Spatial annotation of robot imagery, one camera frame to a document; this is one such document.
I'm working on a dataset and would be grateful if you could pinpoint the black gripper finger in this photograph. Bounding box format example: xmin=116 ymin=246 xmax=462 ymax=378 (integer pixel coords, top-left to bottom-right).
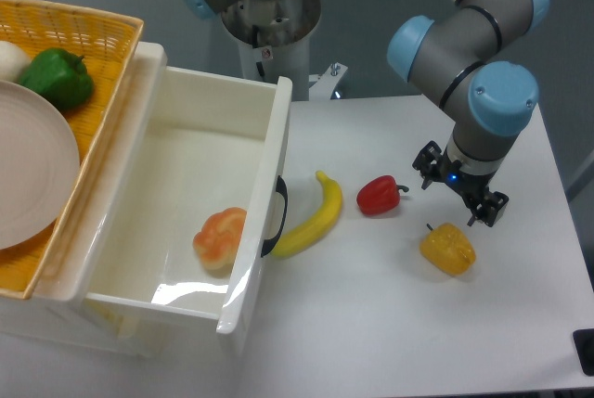
xmin=466 ymin=189 xmax=509 ymax=227
xmin=412 ymin=141 xmax=446 ymax=190

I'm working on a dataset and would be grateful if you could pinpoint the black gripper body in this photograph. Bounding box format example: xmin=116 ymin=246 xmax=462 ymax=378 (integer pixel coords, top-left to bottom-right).
xmin=434 ymin=147 xmax=497 ymax=208

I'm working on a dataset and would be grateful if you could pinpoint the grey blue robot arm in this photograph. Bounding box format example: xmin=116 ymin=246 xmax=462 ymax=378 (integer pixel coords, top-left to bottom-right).
xmin=184 ymin=0 xmax=549 ymax=225

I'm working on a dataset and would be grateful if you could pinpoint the white top drawer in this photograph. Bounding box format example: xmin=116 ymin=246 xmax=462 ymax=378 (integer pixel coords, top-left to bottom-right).
xmin=82 ymin=65 xmax=294 ymax=336

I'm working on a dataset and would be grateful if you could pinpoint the white drawer cabinet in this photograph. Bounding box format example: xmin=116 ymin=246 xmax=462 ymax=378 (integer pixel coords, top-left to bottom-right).
xmin=0 ymin=42 xmax=169 ymax=360

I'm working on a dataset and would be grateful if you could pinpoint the yellow bell pepper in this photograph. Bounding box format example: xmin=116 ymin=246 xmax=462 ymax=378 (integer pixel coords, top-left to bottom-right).
xmin=419 ymin=223 xmax=476 ymax=276

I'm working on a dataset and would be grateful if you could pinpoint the red bell pepper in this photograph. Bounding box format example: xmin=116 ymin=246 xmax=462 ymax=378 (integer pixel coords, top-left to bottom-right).
xmin=356 ymin=174 xmax=409 ymax=216

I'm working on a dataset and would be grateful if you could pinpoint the yellow banana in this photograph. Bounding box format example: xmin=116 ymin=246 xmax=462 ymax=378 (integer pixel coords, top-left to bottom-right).
xmin=272 ymin=171 xmax=343 ymax=258

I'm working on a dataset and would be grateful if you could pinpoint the black object at edge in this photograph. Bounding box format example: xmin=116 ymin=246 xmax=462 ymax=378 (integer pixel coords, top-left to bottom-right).
xmin=573 ymin=328 xmax=594 ymax=377

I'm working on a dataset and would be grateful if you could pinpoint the orange peach toy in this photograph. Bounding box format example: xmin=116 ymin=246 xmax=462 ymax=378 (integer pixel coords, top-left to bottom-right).
xmin=192 ymin=207 xmax=247 ymax=271

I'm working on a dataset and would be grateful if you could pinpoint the yellow woven basket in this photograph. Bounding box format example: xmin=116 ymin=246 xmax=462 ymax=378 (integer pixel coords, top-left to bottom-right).
xmin=0 ymin=0 xmax=145 ymax=301

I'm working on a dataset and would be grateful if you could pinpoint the green bell pepper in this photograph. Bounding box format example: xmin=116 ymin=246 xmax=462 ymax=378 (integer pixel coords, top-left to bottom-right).
xmin=18 ymin=47 xmax=95 ymax=111

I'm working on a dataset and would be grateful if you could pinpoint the pink plate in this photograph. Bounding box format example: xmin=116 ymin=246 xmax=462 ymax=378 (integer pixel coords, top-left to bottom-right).
xmin=1 ymin=82 xmax=80 ymax=250

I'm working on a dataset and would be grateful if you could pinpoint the white round vegetable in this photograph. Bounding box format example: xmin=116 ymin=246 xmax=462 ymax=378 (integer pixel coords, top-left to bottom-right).
xmin=0 ymin=41 xmax=32 ymax=83

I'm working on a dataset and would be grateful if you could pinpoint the black drawer handle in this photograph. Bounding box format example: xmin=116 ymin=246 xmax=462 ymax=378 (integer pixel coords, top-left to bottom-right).
xmin=261 ymin=175 xmax=289 ymax=258

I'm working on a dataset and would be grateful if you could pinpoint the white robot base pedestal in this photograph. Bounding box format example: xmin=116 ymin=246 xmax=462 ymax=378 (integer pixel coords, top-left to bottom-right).
xmin=221 ymin=0 xmax=348 ymax=101

